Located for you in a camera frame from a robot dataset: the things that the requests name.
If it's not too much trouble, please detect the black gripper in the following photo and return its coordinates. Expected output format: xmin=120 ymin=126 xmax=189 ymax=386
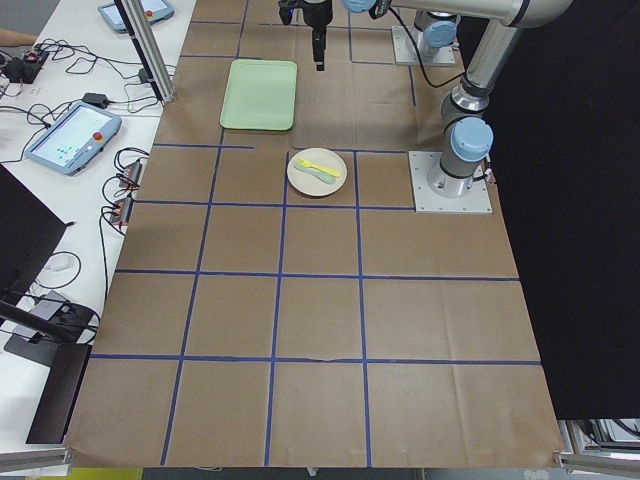
xmin=277 ymin=0 xmax=332 ymax=71

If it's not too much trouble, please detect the yellow plastic fork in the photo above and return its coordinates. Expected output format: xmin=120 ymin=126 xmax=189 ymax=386
xmin=297 ymin=159 xmax=341 ymax=178

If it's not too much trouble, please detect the beige round plate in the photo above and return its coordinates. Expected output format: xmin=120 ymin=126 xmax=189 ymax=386
xmin=287 ymin=148 xmax=348 ymax=197

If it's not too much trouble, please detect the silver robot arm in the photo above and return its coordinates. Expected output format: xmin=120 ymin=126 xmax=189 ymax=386
xmin=396 ymin=0 xmax=571 ymax=199
xmin=277 ymin=0 xmax=459 ymax=71

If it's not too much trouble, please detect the light green rectangular tray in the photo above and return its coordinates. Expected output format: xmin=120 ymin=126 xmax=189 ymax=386
xmin=220 ymin=59 xmax=298 ymax=131

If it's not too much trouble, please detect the pale green plastic spoon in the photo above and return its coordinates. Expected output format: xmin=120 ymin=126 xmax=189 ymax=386
xmin=293 ymin=163 xmax=337 ymax=186

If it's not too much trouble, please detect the blue teach pendant far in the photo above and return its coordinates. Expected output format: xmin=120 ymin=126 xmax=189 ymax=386
xmin=96 ymin=0 xmax=175 ymax=34

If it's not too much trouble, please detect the blue teach pendant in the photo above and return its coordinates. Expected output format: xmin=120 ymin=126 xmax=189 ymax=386
xmin=24 ymin=101 xmax=122 ymax=176
xmin=96 ymin=0 xmax=175 ymax=34

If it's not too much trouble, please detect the black power adapter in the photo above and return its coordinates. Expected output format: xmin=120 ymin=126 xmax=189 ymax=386
xmin=82 ymin=92 xmax=110 ymax=109

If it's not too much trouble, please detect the orange black connector box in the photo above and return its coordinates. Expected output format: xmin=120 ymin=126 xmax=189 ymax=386
xmin=120 ymin=160 xmax=143 ymax=190

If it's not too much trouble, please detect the blue teach pendant near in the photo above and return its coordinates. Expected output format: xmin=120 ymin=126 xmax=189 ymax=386
xmin=24 ymin=101 xmax=122 ymax=176

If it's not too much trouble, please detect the black electronics box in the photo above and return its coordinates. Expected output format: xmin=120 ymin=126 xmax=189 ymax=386
xmin=2 ymin=52 xmax=49 ymax=84

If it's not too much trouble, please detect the black monitor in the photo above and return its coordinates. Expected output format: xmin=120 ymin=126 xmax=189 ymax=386
xmin=0 ymin=167 xmax=67 ymax=305

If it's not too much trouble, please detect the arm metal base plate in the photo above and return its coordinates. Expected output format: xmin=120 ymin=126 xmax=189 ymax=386
xmin=408 ymin=151 xmax=493 ymax=214
xmin=391 ymin=26 xmax=456 ymax=67

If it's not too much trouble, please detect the aluminium frame post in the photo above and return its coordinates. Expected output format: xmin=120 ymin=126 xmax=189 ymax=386
xmin=114 ymin=0 xmax=175 ymax=104

